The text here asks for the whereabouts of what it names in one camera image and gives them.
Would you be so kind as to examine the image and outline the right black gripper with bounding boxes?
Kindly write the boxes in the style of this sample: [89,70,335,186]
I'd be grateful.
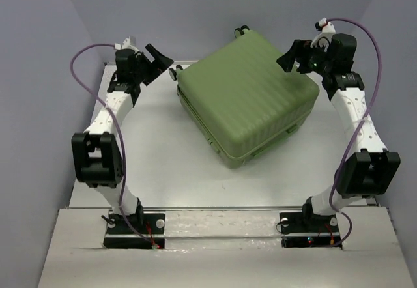
[276,40,334,77]

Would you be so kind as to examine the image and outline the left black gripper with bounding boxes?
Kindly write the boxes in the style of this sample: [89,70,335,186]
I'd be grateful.
[133,44,174,85]

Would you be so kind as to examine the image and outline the green hard-shell suitcase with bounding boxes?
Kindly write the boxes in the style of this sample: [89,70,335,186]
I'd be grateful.
[169,25,319,169]

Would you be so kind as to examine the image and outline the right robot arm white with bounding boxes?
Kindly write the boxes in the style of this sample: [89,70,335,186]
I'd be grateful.
[277,33,401,231]

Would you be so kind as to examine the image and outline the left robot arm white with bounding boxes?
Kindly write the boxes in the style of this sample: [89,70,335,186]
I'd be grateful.
[71,38,173,233]

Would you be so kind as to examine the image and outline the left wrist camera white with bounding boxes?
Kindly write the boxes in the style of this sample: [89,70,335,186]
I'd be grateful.
[114,36,139,53]

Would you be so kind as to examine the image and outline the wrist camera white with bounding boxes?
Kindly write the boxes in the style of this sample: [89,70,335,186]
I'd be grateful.
[114,36,139,53]
[311,18,336,48]

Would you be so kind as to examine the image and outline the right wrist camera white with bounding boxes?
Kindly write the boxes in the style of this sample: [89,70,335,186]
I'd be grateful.
[311,18,336,48]

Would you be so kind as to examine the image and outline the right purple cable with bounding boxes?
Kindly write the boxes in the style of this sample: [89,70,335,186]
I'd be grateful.
[327,18,382,246]

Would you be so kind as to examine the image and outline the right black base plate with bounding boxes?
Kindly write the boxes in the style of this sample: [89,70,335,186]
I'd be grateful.
[276,212,342,248]

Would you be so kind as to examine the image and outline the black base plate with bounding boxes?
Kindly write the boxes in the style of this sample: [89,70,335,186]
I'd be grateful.
[101,212,165,250]
[276,212,342,248]

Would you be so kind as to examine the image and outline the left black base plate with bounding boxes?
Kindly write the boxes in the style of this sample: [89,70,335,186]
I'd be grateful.
[101,212,165,250]

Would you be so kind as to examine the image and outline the aluminium rail front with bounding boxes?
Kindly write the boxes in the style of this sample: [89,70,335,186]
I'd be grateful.
[65,206,302,212]

